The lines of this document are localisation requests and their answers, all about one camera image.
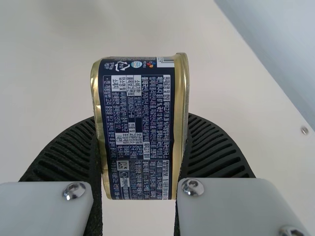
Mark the rectangular tin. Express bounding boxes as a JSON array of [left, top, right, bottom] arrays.
[[89, 52, 190, 201]]

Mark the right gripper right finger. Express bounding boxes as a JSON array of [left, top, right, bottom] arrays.
[[173, 113, 315, 236]]

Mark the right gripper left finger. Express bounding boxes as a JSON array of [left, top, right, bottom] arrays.
[[0, 115, 104, 236]]

